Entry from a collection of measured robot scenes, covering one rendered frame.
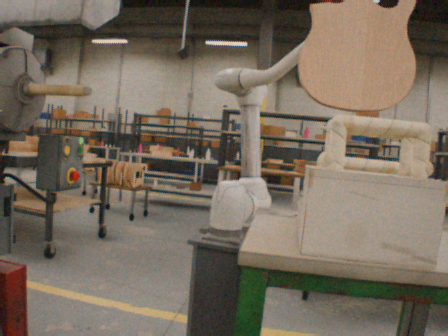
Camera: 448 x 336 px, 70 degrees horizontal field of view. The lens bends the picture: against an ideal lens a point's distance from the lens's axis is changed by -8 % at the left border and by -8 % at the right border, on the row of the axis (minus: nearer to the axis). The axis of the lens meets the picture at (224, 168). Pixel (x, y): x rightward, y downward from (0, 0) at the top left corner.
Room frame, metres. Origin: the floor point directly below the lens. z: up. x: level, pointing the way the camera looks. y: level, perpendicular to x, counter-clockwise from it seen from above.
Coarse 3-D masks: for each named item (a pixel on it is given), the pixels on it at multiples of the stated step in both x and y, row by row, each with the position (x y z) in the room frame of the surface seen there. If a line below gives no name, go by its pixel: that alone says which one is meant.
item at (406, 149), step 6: (408, 138) 0.71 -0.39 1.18; (414, 138) 0.71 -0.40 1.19; (402, 144) 0.72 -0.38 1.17; (408, 144) 0.71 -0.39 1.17; (402, 150) 0.72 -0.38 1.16; (408, 150) 0.71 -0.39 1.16; (402, 156) 0.72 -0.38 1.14; (408, 156) 0.71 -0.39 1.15; (402, 162) 0.71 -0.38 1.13; (408, 162) 0.71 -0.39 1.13; (402, 168) 0.71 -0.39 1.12; (402, 174) 0.71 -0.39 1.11; (408, 174) 0.71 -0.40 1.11
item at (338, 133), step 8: (336, 128) 0.66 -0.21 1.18; (344, 128) 0.66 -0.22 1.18; (336, 136) 0.66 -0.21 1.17; (344, 136) 0.66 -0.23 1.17; (336, 144) 0.66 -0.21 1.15; (344, 144) 0.66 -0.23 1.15; (336, 152) 0.66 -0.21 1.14; (344, 152) 0.66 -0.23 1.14; (336, 160) 0.66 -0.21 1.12; (328, 168) 0.67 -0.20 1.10; (336, 168) 0.65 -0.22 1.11
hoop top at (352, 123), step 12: (336, 120) 0.66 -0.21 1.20; (348, 120) 0.65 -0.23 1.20; (360, 120) 0.65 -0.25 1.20; (372, 120) 0.65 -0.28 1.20; (384, 120) 0.64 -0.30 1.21; (396, 120) 0.64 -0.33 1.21; (372, 132) 0.65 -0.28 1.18; (384, 132) 0.64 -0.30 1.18; (396, 132) 0.64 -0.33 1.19; (408, 132) 0.63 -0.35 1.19; (420, 132) 0.63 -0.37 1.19
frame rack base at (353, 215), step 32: (320, 192) 0.65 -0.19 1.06; (352, 192) 0.64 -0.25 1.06; (384, 192) 0.63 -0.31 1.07; (416, 192) 0.62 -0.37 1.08; (320, 224) 0.65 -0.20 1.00; (352, 224) 0.64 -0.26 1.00; (384, 224) 0.63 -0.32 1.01; (416, 224) 0.62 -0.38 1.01; (320, 256) 0.65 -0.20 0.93; (352, 256) 0.64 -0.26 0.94; (384, 256) 0.62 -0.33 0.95; (416, 256) 0.61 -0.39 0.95
